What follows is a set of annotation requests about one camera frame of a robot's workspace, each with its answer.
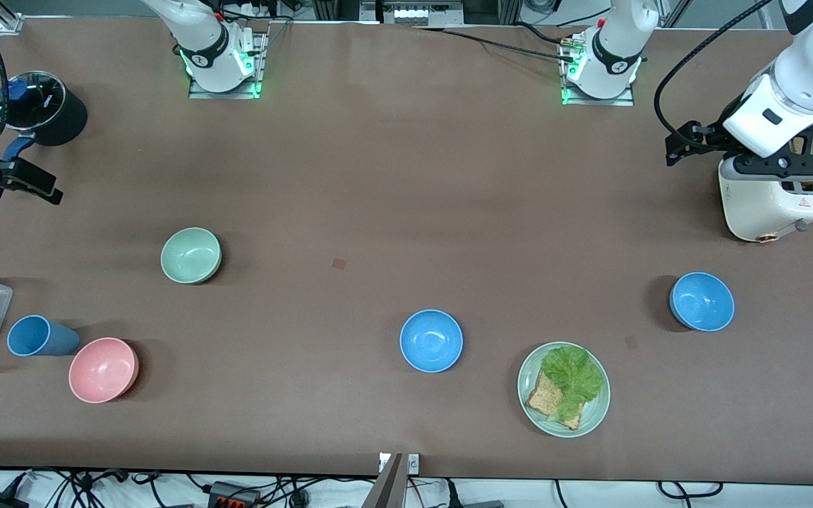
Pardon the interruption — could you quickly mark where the white toaster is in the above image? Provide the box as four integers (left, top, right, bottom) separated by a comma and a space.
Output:
719, 127, 813, 243

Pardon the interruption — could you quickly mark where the black looped floor cable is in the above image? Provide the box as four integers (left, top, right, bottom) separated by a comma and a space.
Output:
657, 480, 725, 499

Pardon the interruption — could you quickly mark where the silver aluminium frame bar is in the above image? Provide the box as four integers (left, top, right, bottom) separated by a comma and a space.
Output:
0, 0, 24, 35

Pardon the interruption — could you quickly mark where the seeded bread slice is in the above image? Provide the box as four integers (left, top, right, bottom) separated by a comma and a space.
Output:
525, 370, 584, 431

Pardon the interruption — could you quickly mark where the small metal bracket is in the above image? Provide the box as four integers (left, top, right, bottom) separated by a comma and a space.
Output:
378, 453, 421, 475

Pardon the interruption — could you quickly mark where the blue plastic cup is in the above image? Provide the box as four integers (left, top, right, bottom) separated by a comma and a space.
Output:
7, 315, 81, 357

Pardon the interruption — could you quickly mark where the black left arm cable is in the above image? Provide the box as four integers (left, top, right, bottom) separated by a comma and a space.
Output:
654, 0, 778, 152

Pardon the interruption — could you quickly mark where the blue bowl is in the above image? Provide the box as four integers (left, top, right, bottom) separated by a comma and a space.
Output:
399, 309, 464, 373
669, 272, 735, 332

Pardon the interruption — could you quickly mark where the glass lid with blue knob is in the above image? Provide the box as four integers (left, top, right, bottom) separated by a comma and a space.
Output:
0, 71, 67, 133

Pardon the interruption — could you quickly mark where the black box with orange plugs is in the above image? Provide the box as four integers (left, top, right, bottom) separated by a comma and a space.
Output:
209, 481, 260, 508

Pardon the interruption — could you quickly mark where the pink bowl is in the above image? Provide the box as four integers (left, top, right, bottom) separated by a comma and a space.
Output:
68, 337, 140, 404

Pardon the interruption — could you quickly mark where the black table cable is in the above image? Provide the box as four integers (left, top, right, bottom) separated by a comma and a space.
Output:
412, 25, 578, 64

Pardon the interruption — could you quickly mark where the green plate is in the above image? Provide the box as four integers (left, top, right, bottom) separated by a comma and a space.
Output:
517, 341, 611, 438

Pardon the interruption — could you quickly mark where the grey metal post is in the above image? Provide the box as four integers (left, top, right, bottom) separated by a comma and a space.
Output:
362, 454, 405, 508

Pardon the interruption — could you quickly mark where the green lettuce leaf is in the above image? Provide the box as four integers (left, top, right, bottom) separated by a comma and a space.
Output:
542, 346, 604, 423

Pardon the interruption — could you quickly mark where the black pot with blue handle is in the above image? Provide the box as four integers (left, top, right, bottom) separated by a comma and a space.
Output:
0, 71, 88, 164

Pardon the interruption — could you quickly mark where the green bowl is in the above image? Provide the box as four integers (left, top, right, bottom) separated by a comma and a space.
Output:
160, 227, 222, 285

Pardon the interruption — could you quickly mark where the white power strip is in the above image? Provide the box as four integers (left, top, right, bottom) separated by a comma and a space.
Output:
378, 0, 465, 26

